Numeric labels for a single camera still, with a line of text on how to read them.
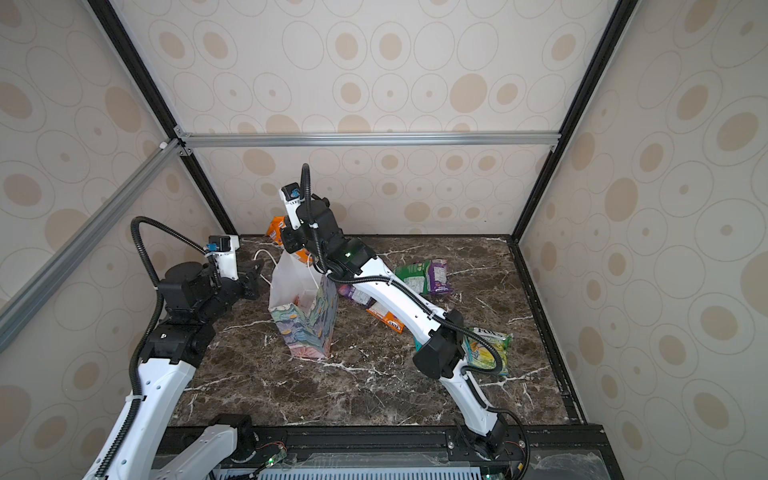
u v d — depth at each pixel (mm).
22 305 516
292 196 596
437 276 1027
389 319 944
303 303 941
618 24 692
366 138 901
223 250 565
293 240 645
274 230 759
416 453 729
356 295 998
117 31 697
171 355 470
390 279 529
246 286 610
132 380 435
